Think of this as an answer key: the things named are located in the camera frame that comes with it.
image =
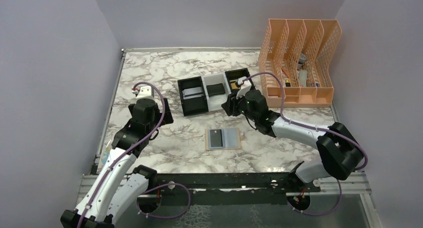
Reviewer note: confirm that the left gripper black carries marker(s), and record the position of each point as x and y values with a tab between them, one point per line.
166	118

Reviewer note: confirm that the grey tape roll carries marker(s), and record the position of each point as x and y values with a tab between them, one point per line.
301	61

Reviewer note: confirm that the orange plastic desk organizer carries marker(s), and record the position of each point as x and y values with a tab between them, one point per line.
294	59

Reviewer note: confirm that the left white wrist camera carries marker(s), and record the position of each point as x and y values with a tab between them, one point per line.
144	92

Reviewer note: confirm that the black card in tray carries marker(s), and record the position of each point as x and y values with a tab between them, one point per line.
215	89

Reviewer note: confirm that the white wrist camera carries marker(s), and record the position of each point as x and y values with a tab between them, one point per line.
244	85
144	92

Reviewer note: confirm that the black metal base rail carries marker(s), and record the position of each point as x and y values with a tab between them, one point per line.
216	189

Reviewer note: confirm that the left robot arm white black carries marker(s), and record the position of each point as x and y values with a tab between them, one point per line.
104	203

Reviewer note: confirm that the silver card in tray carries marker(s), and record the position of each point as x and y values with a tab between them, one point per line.
191	93

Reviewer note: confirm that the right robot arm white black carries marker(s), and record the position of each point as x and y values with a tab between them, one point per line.
339	153

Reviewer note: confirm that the black white card tray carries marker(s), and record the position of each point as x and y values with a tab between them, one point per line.
207	93

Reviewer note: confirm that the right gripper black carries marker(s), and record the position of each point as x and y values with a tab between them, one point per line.
230	106

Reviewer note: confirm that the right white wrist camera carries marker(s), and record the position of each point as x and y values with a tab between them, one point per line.
244	85

